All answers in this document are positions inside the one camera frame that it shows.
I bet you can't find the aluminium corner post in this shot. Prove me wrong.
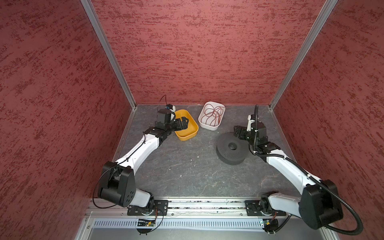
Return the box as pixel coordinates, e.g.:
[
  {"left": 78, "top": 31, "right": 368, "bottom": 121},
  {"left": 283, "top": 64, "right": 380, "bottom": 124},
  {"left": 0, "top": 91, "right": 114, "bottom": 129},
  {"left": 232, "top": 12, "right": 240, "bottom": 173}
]
[
  {"left": 81, "top": 0, "right": 137, "bottom": 111},
  {"left": 269, "top": 0, "right": 338, "bottom": 112}
]

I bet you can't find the yellow plastic tray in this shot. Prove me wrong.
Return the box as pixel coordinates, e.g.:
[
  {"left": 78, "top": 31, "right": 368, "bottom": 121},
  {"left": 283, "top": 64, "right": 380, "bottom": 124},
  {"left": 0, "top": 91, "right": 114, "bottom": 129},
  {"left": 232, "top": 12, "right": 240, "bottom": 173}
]
[{"left": 175, "top": 110, "right": 199, "bottom": 141}]

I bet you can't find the right small circuit board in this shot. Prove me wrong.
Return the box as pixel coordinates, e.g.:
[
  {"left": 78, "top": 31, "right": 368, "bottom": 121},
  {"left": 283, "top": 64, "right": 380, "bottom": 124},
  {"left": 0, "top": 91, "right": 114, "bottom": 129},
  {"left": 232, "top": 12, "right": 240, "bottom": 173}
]
[{"left": 263, "top": 219, "right": 279, "bottom": 234}]

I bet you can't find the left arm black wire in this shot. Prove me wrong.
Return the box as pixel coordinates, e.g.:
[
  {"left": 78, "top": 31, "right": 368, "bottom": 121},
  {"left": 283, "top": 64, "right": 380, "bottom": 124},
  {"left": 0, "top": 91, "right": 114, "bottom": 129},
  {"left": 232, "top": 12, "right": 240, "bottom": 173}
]
[{"left": 91, "top": 94, "right": 168, "bottom": 210}]

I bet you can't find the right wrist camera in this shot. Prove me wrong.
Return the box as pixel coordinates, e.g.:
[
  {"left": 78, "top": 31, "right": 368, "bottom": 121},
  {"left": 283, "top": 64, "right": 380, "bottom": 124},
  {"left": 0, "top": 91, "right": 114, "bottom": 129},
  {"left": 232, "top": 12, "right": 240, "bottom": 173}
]
[{"left": 247, "top": 114, "right": 258, "bottom": 132}]

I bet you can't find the white plastic tray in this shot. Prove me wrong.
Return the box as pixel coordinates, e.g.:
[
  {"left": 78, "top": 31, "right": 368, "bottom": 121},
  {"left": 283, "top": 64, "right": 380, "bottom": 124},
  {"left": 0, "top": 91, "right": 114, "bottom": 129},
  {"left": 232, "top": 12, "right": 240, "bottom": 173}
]
[{"left": 198, "top": 101, "right": 226, "bottom": 131}]

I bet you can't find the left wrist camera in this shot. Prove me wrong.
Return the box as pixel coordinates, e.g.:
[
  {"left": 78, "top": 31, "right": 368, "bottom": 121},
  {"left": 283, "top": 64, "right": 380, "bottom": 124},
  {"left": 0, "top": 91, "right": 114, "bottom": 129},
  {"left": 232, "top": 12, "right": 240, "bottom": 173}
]
[{"left": 157, "top": 104, "right": 176, "bottom": 125}]

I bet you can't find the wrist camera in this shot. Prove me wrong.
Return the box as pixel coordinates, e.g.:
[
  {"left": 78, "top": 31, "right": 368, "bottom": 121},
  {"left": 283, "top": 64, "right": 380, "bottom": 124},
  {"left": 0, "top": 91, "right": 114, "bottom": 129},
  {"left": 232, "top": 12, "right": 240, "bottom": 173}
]
[
  {"left": 247, "top": 114, "right": 258, "bottom": 132},
  {"left": 157, "top": 104, "right": 176, "bottom": 125}
]

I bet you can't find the black corrugated cable conduit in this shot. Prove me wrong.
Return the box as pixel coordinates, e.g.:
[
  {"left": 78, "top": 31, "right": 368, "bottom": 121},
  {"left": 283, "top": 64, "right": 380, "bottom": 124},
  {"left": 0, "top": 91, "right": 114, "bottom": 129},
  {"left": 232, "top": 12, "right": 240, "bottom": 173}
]
[{"left": 251, "top": 104, "right": 364, "bottom": 236}]

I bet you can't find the small circuit board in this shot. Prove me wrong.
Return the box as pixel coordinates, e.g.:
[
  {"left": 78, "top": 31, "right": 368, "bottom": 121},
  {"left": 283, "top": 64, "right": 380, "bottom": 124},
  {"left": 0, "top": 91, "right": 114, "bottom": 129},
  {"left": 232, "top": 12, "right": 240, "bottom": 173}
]
[
  {"left": 263, "top": 219, "right": 279, "bottom": 234},
  {"left": 136, "top": 219, "right": 157, "bottom": 234}
]

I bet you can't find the left small circuit board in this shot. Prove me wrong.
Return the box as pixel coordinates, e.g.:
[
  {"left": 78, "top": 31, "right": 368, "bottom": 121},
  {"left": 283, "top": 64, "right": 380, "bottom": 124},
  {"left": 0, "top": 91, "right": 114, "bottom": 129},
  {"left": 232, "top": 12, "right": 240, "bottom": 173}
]
[{"left": 136, "top": 219, "right": 157, "bottom": 234}]

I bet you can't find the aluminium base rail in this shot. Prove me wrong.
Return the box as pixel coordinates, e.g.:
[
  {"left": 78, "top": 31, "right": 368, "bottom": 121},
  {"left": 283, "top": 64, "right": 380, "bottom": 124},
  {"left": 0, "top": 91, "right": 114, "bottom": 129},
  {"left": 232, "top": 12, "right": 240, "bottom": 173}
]
[{"left": 86, "top": 197, "right": 287, "bottom": 218}]

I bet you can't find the aluminium corner post right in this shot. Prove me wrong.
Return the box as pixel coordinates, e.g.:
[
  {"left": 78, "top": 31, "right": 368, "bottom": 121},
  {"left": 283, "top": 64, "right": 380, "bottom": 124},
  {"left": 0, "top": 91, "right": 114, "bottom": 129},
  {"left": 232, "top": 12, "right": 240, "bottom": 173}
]
[{"left": 269, "top": 0, "right": 338, "bottom": 112}]

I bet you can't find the red thin cable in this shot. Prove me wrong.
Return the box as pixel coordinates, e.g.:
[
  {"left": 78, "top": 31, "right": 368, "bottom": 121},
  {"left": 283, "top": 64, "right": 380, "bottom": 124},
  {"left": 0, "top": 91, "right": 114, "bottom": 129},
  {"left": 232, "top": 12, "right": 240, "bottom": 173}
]
[{"left": 201, "top": 104, "right": 225, "bottom": 127}]

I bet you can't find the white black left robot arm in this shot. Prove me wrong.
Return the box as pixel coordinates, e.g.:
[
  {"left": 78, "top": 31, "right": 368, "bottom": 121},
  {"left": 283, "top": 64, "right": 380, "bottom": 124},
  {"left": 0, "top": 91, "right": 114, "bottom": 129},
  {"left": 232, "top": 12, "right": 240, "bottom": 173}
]
[{"left": 97, "top": 117, "right": 189, "bottom": 212}]

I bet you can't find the grey perforated cable spool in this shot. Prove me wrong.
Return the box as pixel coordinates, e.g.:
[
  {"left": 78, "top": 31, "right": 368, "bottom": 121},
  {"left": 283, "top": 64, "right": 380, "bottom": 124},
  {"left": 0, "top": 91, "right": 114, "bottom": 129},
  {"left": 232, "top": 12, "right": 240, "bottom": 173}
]
[{"left": 216, "top": 133, "right": 249, "bottom": 166}]

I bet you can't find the aluminium corner post left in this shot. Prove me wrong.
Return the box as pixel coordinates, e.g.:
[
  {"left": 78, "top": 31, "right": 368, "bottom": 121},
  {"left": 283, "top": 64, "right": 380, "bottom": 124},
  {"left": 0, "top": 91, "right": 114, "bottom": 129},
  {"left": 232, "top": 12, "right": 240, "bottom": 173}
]
[{"left": 81, "top": 0, "right": 137, "bottom": 111}]

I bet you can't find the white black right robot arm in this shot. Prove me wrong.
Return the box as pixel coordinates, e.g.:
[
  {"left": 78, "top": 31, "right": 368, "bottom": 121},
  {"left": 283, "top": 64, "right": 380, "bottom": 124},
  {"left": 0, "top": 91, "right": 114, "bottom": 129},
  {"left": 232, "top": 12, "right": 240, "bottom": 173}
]
[{"left": 234, "top": 122, "right": 344, "bottom": 230}]

